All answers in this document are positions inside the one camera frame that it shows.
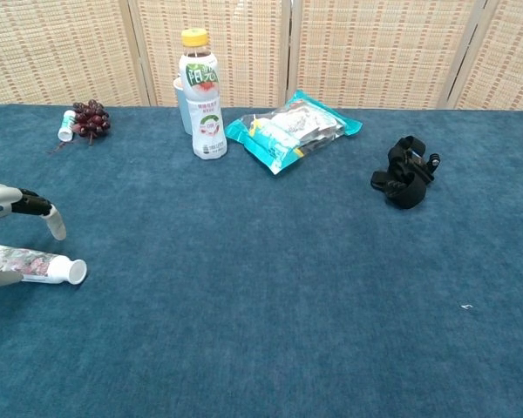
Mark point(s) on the light blue cup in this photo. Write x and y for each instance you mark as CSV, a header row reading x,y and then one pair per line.
x,y
182,109

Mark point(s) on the tiny white paper scrap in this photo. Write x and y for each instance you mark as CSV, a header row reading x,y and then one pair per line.
x,y
467,307

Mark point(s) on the floral white tube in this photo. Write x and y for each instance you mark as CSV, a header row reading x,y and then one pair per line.
x,y
39,263

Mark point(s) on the yellow-capped drink bottle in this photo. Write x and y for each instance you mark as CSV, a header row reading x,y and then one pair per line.
x,y
205,126

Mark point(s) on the blue felt table cover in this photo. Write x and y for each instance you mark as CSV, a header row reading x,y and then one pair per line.
x,y
261,283

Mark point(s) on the teal snack bag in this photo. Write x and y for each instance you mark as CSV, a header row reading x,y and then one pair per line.
x,y
287,130

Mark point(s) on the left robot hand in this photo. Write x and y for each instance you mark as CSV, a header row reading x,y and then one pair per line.
x,y
4,198

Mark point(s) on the dark red grape bunch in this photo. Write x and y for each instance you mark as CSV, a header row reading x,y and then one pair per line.
x,y
91,117

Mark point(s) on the bamboo folding screen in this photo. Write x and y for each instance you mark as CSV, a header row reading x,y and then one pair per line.
x,y
375,43

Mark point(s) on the small white green-capped tube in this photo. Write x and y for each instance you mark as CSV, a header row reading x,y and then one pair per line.
x,y
66,126

